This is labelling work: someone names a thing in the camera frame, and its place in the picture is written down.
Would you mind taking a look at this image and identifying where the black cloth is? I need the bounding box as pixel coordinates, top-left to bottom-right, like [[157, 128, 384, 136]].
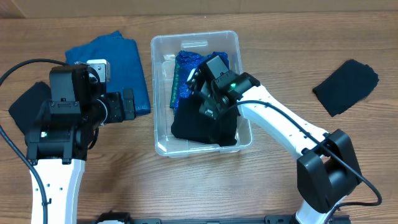
[[8, 82, 51, 134], [171, 96, 239, 146], [312, 59, 379, 116]]

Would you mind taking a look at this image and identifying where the blue green sequin cloth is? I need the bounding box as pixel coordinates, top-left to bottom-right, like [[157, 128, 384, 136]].
[[170, 50, 229, 113]]

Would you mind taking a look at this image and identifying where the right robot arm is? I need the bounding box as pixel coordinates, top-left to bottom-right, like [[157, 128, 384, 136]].
[[187, 55, 361, 223]]

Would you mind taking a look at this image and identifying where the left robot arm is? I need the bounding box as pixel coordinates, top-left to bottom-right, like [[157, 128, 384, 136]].
[[25, 59, 135, 223]]

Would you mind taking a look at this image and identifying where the folded blue denim cloth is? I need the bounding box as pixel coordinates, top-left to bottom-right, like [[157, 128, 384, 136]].
[[65, 31, 150, 120]]

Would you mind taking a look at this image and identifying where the clear plastic storage bin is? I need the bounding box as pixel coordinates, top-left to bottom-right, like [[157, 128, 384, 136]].
[[151, 30, 252, 158]]

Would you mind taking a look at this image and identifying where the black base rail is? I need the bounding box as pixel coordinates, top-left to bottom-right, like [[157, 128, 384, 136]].
[[74, 211, 352, 224]]

